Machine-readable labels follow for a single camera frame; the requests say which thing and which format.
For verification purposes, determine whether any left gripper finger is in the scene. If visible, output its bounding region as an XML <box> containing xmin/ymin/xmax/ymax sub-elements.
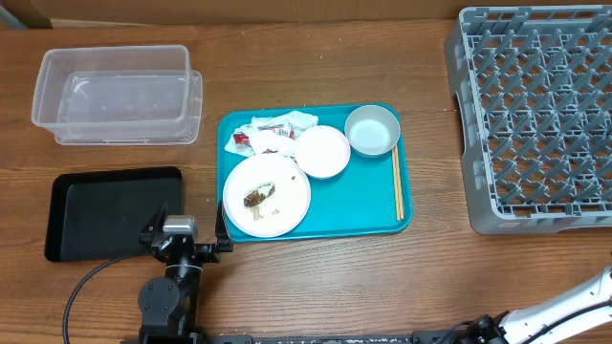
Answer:
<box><xmin>215</xmin><ymin>201</ymin><xmax>230</xmax><ymax>245</ymax></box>
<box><xmin>142</xmin><ymin>202</ymin><xmax>167</xmax><ymax>234</ymax></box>

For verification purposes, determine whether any small pink plate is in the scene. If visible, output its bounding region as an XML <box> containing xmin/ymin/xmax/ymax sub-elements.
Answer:
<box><xmin>295</xmin><ymin>125</ymin><xmax>351</xmax><ymax>179</ymax></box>

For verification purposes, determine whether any grey ceramic bowl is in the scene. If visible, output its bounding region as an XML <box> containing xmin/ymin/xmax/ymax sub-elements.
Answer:
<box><xmin>344</xmin><ymin>104</ymin><xmax>401</xmax><ymax>158</ymax></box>

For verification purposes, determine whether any wooden chopstick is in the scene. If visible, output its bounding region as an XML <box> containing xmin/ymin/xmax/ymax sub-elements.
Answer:
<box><xmin>392</xmin><ymin>146</ymin><xmax>404</xmax><ymax>222</ymax></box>
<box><xmin>391</xmin><ymin>144</ymin><xmax>403</xmax><ymax>222</ymax></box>

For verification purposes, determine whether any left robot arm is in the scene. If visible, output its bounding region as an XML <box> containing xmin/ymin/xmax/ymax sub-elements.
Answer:
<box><xmin>138</xmin><ymin>203</ymin><xmax>233</xmax><ymax>343</ymax></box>

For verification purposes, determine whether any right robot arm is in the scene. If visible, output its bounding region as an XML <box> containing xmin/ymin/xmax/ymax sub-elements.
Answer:
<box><xmin>455</xmin><ymin>267</ymin><xmax>611</xmax><ymax>344</ymax></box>

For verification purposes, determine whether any grey dishwasher rack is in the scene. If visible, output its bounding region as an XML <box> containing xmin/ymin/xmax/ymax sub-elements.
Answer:
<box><xmin>444</xmin><ymin>5</ymin><xmax>611</xmax><ymax>234</ymax></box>

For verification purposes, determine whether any brown food scrap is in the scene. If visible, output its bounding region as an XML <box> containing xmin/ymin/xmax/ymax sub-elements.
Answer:
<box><xmin>243</xmin><ymin>182</ymin><xmax>275</xmax><ymax>207</ymax></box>

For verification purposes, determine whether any large white dinner plate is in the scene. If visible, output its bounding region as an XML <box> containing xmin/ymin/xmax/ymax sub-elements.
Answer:
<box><xmin>222</xmin><ymin>154</ymin><xmax>311</xmax><ymax>238</ymax></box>

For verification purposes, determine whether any black plastic tray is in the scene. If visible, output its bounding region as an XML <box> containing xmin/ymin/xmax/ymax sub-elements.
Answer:
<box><xmin>44</xmin><ymin>166</ymin><xmax>184</xmax><ymax>263</ymax></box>

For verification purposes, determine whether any red sauce packet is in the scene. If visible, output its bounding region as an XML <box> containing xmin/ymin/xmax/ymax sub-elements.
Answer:
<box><xmin>232</xmin><ymin>133</ymin><xmax>251</xmax><ymax>146</ymax></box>

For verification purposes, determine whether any crumpled white napkin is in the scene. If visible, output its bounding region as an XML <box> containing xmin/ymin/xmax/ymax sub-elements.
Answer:
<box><xmin>224</xmin><ymin>111</ymin><xmax>318</xmax><ymax>159</ymax></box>

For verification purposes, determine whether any clear plastic storage bin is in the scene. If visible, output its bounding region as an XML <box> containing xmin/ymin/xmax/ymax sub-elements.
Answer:
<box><xmin>31</xmin><ymin>45</ymin><xmax>204</xmax><ymax>145</ymax></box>

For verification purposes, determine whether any teal serving tray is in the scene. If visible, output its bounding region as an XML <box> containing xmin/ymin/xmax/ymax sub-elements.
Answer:
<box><xmin>217</xmin><ymin>103</ymin><xmax>413</xmax><ymax>243</ymax></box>

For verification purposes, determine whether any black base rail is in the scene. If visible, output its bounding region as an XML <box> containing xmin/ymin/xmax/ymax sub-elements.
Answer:
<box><xmin>119</xmin><ymin>330</ymin><xmax>479</xmax><ymax>344</ymax></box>

